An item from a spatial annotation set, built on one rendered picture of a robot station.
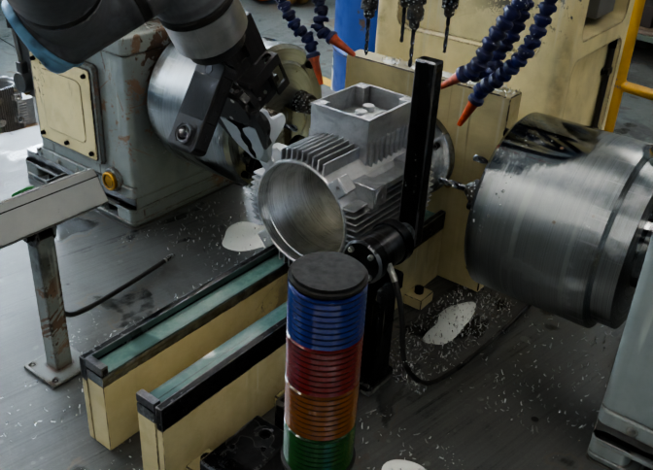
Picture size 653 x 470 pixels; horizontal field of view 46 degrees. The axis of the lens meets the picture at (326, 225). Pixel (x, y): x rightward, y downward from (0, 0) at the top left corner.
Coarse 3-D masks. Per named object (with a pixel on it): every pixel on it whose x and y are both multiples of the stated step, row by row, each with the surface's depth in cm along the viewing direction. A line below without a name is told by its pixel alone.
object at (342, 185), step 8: (272, 152) 106; (280, 152) 107; (272, 160) 106; (264, 168) 107; (344, 176) 100; (328, 184) 101; (336, 184) 100; (344, 184) 100; (352, 184) 101; (336, 192) 101; (344, 192) 100; (264, 232) 112; (264, 240) 113
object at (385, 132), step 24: (336, 96) 112; (360, 96) 115; (384, 96) 115; (408, 96) 112; (312, 120) 110; (336, 120) 107; (360, 120) 104; (384, 120) 106; (408, 120) 112; (360, 144) 106; (384, 144) 108
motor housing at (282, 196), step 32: (288, 160) 104; (320, 160) 101; (352, 160) 106; (384, 160) 109; (256, 192) 112; (288, 192) 115; (320, 192) 121; (352, 192) 103; (288, 224) 115; (320, 224) 118; (352, 224) 101; (288, 256) 111
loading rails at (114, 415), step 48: (432, 240) 128; (240, 288) 108; (144, 336) 97; (192, 336) 102; (240, 336) 98; (96, 384) 92; (144, 384) 97; (192, 384) 89; (240, 384) 96; (96, 432) 97; (144, 432) 89; (192, 432) 91
